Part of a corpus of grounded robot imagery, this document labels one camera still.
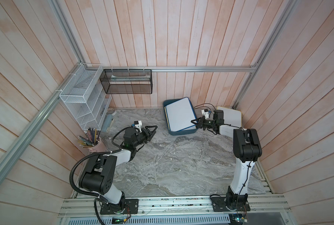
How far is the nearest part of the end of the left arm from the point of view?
2.32 feet

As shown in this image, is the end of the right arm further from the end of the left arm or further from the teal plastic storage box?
the end of the left arm

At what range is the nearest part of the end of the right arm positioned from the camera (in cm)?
83
